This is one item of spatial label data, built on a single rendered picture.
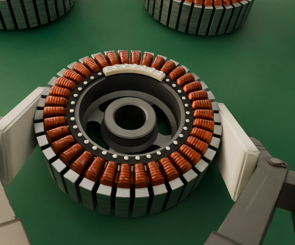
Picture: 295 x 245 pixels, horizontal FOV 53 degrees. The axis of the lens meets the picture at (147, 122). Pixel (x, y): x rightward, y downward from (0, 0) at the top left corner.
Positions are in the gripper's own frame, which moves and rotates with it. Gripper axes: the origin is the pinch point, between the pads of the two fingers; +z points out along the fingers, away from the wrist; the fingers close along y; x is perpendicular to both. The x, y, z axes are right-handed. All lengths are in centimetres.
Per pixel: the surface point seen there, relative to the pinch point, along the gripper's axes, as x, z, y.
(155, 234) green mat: -4.7, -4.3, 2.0
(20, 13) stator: 5.3, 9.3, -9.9
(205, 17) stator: 6.5, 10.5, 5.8
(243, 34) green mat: 5.2, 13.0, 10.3
